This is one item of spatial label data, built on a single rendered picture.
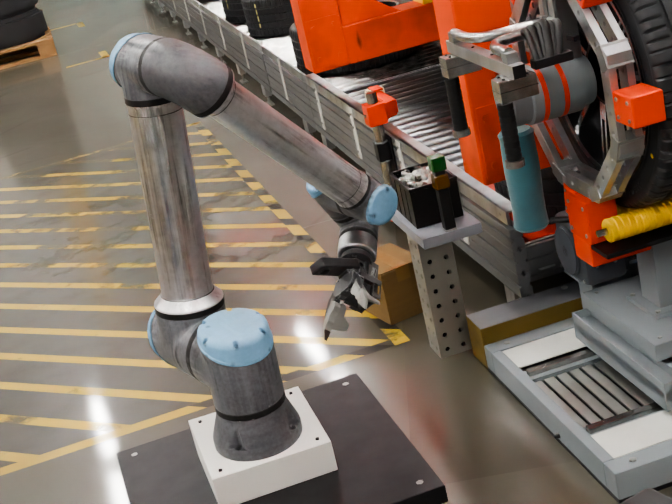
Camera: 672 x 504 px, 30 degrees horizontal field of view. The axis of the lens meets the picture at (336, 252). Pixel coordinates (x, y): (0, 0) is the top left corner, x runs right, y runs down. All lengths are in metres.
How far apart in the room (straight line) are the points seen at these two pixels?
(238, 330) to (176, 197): 0.30
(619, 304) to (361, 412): 0.82
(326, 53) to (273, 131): 2.73
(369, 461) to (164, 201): 0.69
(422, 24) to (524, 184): 2.30
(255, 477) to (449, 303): 1.21
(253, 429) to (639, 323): 1.09
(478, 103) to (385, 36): 1.96
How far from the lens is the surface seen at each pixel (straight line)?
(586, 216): 3.06
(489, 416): 3.36
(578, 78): 2.96
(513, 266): 3.68
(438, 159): 3.30
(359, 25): 5.26
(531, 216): 3.15
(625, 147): 2.81
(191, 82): 2.41
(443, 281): 3.62
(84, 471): 3.63
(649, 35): 2.76
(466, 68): 3.08
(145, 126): 2.54
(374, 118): 4.58
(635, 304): 3.30
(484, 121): 3.38
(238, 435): 2.62
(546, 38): 2.77
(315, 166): 2.60
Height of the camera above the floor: 1.62
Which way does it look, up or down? 20 degrees down
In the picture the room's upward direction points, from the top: 13 degrees counter-clockwise
